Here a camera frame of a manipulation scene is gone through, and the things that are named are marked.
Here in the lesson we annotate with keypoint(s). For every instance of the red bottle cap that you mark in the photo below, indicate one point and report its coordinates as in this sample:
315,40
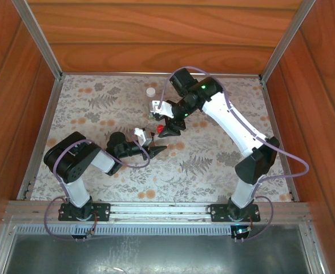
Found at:
160,129

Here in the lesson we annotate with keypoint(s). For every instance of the clear bottle with green label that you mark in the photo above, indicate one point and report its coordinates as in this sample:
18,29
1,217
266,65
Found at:
149,113

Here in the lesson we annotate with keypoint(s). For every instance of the white bottle cap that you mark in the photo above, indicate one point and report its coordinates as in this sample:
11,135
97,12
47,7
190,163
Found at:
151,92

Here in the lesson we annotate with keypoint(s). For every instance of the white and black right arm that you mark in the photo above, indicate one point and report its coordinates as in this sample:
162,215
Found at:
233,125

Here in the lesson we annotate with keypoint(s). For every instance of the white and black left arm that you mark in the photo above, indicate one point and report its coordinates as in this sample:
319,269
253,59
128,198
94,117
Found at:
76,171

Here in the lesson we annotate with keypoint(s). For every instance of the shiny metal sheet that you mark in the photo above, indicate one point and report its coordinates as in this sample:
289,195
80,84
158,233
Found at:
155,257

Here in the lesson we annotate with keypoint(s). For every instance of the small circuit board green light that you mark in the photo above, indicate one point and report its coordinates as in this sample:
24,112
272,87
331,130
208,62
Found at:
241,231

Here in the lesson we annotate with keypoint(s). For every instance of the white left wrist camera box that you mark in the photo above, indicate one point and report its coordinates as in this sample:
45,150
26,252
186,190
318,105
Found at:
143,137

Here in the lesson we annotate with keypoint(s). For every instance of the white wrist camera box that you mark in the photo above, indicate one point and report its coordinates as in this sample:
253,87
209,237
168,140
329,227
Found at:
143,137
164,109

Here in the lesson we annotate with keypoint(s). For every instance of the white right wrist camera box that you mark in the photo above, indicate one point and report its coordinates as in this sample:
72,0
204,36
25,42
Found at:
164,109

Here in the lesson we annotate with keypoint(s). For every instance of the aluminium front rail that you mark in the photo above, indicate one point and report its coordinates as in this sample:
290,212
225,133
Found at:
155,211

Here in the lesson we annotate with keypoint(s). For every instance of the aluminium back rail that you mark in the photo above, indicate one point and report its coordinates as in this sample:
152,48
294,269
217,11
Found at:
113,74

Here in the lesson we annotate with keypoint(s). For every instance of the aluminium side rail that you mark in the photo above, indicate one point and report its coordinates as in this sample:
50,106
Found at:
47,120
274,120

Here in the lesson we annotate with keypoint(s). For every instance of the aluminium frame post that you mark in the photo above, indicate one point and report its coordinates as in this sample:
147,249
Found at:
286,42
40,42

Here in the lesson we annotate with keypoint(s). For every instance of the aluminium lower frame bar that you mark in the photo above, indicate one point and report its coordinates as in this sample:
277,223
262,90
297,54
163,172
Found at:
2,251
312,251

